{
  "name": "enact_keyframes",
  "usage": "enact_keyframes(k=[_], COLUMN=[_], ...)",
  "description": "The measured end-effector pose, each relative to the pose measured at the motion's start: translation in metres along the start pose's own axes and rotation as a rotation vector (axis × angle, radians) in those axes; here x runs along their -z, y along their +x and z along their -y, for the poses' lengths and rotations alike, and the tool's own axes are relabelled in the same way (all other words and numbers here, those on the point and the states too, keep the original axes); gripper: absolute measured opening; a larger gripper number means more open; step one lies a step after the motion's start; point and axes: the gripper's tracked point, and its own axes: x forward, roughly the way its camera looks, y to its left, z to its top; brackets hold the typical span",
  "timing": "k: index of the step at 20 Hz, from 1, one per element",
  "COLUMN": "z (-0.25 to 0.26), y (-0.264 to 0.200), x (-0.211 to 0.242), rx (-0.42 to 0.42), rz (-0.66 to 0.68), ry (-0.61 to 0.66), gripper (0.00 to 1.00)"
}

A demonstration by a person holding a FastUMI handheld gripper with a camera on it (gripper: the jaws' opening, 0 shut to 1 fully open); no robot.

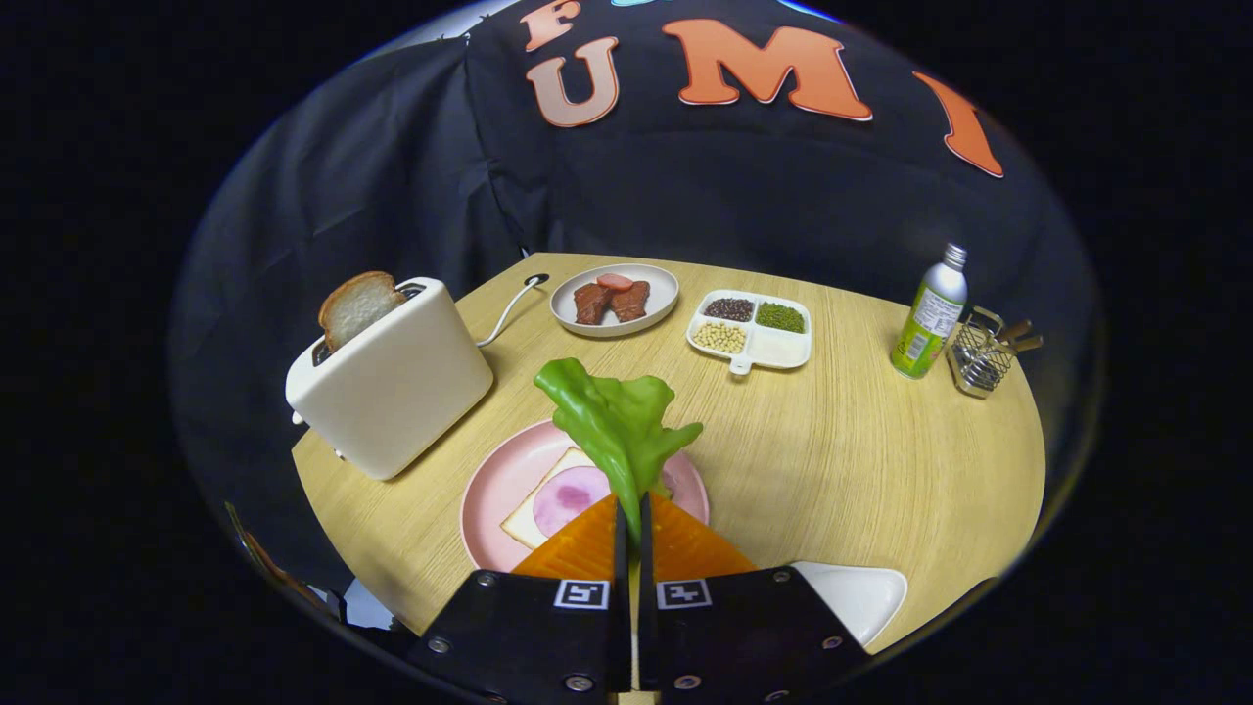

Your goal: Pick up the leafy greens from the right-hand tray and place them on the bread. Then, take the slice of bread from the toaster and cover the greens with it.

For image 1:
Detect white divided dish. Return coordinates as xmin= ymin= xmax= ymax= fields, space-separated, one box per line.
xmin=685 ymin=289 xmax=813 ymax=376

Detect white toaster cable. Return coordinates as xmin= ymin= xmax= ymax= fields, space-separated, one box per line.
xmin=477 ymin=274 xmax=550 ymax=349

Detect grey round plate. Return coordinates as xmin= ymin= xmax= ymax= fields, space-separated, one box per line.
xmin=550 ymin=263 xmax=680 ymax=339

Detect white sandwich bread slice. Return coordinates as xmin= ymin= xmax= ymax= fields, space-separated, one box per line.
xmin=501 ymin=447 xmax=676 ymax=549

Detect white rounded square plate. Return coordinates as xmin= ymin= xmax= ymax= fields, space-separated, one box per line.
xmin=791 ymin=561 xmax=908 ymax=647

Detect wire utensil basket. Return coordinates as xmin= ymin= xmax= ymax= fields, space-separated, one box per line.
xmin=947 ymin=305 xmax=1019 ymax=400

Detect toasted brown bread slice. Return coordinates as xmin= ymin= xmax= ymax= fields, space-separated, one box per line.
xmin=318 ymin=271 xmax=407 ymax=353

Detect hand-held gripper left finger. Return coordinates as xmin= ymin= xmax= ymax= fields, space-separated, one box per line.
xmin=406 ymin=493 xmax=633 ymax=704

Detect white toaster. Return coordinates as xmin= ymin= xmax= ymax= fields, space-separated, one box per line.
xmin=285 ymin=277 xmax=495 ymax=481

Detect green lettuce leaf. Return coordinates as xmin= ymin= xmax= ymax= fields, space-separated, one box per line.
xmin=534 ymin=357 xmax=704 ymax=544

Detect green label bottle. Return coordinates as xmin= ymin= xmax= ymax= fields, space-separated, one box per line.
xmin=891 ymin=243 xmax=970 ymax=381

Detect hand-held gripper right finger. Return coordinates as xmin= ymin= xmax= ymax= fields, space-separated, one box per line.
xmin=636 ymin=492 xmax=872 ymax=704

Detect pile of yellow soybeans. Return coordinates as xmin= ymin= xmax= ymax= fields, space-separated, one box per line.
xmin=692 ymin=321 xmax=747 ymax=354

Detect pink round plate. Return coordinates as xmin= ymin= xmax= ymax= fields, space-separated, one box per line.
xmin=460 ymin=419 xmax=711 ymax=574

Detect pink ham slice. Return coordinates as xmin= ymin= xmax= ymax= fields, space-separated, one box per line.
xmin=534 ymin=467 xmax=614 ymax=538

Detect black backdrop cloth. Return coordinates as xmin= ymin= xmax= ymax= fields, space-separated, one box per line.
xmin=171 ymin=0 xmax=1102 ymax=598

